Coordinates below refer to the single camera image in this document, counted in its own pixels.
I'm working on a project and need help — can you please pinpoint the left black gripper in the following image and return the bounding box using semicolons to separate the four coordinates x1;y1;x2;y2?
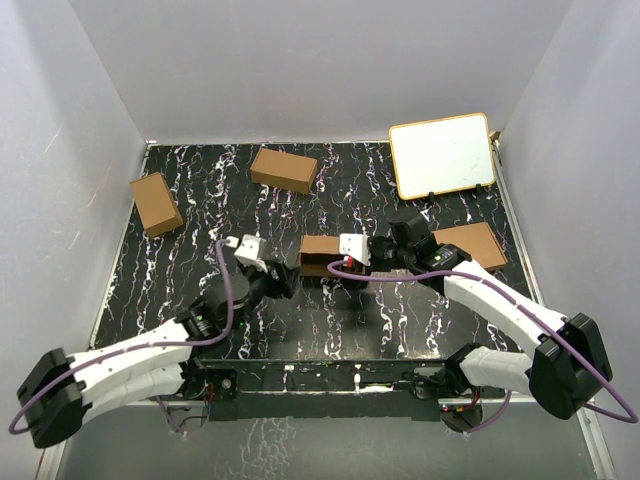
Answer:
229;258;300;331

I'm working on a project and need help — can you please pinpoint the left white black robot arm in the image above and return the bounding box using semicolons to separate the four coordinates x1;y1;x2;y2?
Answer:
9;261;300;449

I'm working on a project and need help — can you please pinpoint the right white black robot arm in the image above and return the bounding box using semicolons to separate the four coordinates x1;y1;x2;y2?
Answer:
367;210;613;420

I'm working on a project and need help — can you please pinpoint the folded cardboard box back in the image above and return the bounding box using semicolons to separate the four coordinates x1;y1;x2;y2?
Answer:
250;148;318;194

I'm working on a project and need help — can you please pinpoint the small cardboard box left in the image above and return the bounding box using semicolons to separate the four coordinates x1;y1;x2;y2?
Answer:
130;172;183;238

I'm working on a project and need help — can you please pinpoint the flat cardboard stack right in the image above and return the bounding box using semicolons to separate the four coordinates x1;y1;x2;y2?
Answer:
434;222;508;271

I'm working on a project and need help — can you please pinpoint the black base bar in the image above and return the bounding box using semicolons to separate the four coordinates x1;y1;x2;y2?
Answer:
196;359;444;421

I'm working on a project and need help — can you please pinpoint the yellow framed whiteboard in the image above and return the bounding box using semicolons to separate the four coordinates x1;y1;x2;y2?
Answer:
389;112;496;201

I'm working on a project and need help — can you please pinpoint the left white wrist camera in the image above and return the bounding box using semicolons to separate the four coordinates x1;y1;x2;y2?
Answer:
226;234;267;272

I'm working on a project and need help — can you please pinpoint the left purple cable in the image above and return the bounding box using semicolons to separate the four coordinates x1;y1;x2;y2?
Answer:
8;237;239;435

